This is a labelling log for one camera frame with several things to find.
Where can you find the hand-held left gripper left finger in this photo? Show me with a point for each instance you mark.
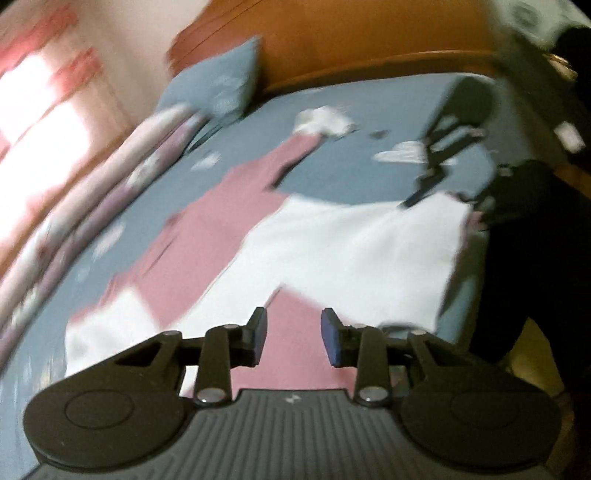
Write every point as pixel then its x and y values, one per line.
pixel 261 334

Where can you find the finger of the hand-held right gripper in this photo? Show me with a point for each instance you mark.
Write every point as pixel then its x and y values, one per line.
pixel 436 164

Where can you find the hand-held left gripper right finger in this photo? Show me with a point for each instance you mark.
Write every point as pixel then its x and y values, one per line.
pixel 331 337

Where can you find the pink and white sweater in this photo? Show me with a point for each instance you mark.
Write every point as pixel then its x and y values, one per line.
pixel 346 249

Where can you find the person's black clothing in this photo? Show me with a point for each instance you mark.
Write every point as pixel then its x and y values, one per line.
pixel 531 254

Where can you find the wooden headboard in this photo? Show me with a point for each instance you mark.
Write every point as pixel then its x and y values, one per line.
pixel 346 41

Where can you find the folded floral quilt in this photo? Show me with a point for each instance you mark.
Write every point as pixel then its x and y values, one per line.
pixel 92 212

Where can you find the blue printed pillow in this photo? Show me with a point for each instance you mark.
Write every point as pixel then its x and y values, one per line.
pixel 217 87

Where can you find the pink striped curtain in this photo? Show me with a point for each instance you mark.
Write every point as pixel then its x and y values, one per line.
pixel 41 92

